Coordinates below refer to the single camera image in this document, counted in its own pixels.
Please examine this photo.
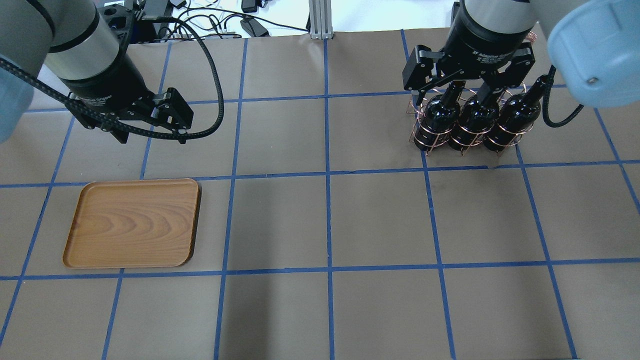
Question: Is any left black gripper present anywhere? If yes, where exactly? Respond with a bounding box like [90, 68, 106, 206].
[66, 54, 194, 144]

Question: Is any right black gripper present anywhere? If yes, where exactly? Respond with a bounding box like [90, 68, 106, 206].
[402, 5, 536, 112]

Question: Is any dark wine bottle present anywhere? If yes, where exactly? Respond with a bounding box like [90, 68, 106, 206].
[446, 92, 499, 154]
[413, 80, 466, 153]
[482, 74, 549, 154]

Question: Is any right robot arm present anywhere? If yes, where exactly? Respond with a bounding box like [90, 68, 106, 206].
[402, 0, 640, 109]

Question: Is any wooden tray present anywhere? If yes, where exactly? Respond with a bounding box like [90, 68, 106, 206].
[62, 178, 201, 269]

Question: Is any black power adapter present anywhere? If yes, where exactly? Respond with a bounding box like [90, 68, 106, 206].
[240, 17, 270, 38]

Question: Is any copper wire bottle basket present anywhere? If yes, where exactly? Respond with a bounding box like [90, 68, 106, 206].
[411, 80, 546, 155]

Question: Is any black braided left cable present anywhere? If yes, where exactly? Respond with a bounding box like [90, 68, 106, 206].
[0, 17, 224, 141]

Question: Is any black braided cable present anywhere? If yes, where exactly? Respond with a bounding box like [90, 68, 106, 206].
[0, 17, 224, 141]
[542, 65, 585, 128]

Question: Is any black braided right cable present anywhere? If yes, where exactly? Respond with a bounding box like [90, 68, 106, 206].
[542, 65, 585, 128]

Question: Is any aluminium frame post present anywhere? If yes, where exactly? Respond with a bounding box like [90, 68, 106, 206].
[308, 0, 334, 40]

